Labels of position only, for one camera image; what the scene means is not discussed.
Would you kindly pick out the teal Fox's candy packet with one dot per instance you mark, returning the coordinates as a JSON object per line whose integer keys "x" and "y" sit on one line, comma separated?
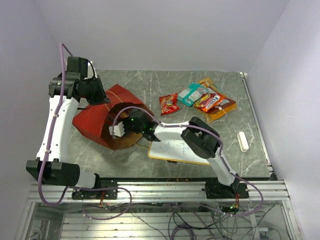
{"x": 191, "y": 94}

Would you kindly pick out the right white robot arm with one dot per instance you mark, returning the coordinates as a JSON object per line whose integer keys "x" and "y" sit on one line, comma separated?
{"x": 201, "y": 139}

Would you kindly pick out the white whiteboard eraser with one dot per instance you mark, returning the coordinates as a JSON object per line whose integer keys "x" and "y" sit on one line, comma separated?
{"x": 242, "y": 140}

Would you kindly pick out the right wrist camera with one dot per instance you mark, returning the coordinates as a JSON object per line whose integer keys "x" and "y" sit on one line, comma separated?
{"x": 118, "y": 130}

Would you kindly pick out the orange Fox's candy packet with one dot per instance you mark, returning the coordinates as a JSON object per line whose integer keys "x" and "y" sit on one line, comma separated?
{"x": 209, "y": 101}

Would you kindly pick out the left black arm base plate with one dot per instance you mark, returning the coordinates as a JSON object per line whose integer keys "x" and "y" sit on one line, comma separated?
{"x": 109, "y": 192}

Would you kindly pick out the red paper bag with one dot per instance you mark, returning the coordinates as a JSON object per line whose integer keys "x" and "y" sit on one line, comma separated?
{"x": 94, "y": 123}

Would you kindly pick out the aluminium rail frame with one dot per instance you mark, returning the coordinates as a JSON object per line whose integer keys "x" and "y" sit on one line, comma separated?
{"x": 165, "y": 192}

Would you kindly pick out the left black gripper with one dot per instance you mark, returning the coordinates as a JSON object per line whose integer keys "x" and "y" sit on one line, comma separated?
{"x": 102, "y": 97}

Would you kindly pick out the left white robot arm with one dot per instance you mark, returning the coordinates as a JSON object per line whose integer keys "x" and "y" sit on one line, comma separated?
{"x": 50, "y": 167}

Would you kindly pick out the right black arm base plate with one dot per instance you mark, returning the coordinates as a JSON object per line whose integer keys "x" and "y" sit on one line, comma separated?
{"x": 215, "y": 190}

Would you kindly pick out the orange striped snack packet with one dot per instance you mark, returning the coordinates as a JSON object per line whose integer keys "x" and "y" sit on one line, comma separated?
{"x": 210, "y": 87}

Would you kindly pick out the red small snack packet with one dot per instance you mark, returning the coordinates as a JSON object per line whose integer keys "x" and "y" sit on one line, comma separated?
{"x": 168, "y": 103}

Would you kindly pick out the small whiteboard orange frame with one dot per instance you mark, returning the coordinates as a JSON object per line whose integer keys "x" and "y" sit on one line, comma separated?
{"x": 175, "y": 151}

